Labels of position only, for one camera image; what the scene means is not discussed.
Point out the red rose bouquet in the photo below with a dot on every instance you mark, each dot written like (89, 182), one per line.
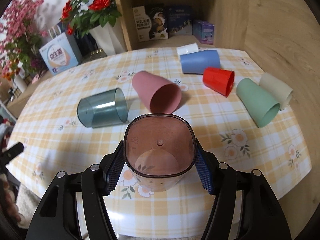
(80, 16)

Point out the brown translucent cup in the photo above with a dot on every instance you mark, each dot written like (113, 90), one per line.
(159, 149)

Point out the light blue probiotics box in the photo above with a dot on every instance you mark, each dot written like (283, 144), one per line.
(61, 53)

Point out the white faceted vase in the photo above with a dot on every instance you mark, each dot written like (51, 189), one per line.
(109, 39)

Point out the white slim vase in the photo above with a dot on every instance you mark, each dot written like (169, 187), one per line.
(20, 83)

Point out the beige plastic cup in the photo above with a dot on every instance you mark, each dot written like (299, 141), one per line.
(277, 88)

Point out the pink plastic cup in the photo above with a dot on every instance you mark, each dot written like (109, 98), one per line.
(158, 94)

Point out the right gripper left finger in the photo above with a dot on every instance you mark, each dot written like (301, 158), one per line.
(56, 216)

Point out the left hand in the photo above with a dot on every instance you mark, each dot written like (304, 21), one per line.
(10, 206)

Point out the dark blue box under roses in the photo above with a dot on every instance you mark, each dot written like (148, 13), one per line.
(86, 44)

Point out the white small cup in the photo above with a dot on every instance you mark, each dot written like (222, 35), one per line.
(187, 49)

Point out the green plastic cup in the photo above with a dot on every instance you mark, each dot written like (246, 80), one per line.
(260, 104)

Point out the teal translucent cup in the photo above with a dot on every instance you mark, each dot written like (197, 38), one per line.
(104, 109)

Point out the purple box on shelf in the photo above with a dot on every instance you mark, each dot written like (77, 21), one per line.
(204, 32)

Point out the wooden shelf unit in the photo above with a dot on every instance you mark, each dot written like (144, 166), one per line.
(229, 17)

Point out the blue plastic cup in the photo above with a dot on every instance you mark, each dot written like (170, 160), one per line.
(197, 62)

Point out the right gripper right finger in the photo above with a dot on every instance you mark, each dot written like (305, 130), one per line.
(261, 215)

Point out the white and black snack box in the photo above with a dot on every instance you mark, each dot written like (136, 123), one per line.
(151, 23)

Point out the dark blue snack box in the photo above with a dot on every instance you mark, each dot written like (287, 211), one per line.
(179, 20)

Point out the pink blossom branch arrangement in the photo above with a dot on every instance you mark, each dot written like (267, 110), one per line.
(20, 49)

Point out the red small cup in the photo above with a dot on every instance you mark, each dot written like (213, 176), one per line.
(219, 80)

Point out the yellow plaid floral tablecloth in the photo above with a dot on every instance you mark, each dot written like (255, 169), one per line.
(55, 140)

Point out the silver and blue gift box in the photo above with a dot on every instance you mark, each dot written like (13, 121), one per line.
(56, 30)

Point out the gold embossed tray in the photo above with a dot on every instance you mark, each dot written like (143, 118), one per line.
(94, 55)

